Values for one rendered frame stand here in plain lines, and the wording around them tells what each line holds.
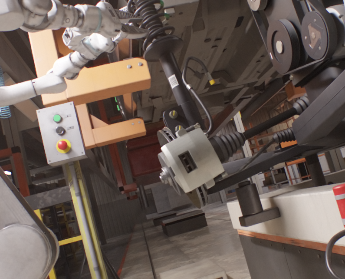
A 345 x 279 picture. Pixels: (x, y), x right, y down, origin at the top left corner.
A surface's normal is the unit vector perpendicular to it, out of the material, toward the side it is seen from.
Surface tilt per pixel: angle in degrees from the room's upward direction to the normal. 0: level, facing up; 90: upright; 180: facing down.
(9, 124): 90
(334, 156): 90
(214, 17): 161
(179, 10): 180
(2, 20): 169
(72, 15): 115
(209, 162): 98
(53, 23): 157
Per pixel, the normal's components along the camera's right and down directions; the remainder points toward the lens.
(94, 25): 0.75, 0.22
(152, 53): 0.08, 0.91
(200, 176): 0.25, 0.11
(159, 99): 0.25, 0.92
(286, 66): -0.96, 0.25
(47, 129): 0.11, -0.17
